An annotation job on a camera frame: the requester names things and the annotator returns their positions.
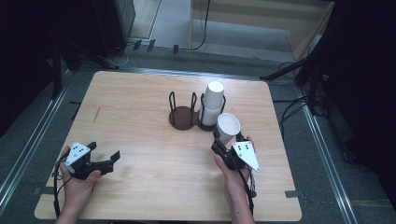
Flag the black hanging cable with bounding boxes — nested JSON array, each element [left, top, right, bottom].
[[186, 0, 212, 52]]

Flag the metal floor rail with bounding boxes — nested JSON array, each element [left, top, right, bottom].
[[0, 70, 72, 217], [78, 65, 273, 83], [298, 88, 360, 224]]

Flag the person's left hand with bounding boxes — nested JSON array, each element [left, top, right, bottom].
[[59, 145, 103, 206]]

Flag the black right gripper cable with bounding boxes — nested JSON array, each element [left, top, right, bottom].
[[237, 164, 258, 218]]

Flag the person's right hand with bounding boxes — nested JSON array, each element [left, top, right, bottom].
[[213, 135, 255, 198]]

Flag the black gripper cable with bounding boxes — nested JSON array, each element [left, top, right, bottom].
[[237, 164, 258, 218], [51, 155, 75, 219]]

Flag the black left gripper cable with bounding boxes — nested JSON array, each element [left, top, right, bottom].
[[51, 155, 75, 219]]

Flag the white floor cable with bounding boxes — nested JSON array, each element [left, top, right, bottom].
[[103, 41, 135, 68]]

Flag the black tripod stand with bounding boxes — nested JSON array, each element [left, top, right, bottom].
[[259, 51, 325, 117], [50, 36, 120, 101]]

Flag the white paper cup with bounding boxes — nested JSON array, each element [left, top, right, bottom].
[[215, 112, 242, 147], [199, 104, 220, 127], [203, 80, 226, 110]]

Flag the black cabinet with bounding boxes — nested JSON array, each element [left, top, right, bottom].
[[92, 0, 136, 59]]

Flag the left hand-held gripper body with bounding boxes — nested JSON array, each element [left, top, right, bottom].
[[64, 141, 115, 181]]

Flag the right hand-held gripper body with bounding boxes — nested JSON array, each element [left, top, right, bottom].
[[210, 140, 262, 174]]

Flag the black floor cables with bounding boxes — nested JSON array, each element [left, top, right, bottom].
[[272, 60, 329, 135]]

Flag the dark curtain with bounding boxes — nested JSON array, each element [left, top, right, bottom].
[[321, 0, 396, 214], [0, 0, 96, 138]]

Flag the dark brown double cup holder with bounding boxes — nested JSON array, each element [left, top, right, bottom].
[[168, 91, 227, 132]]

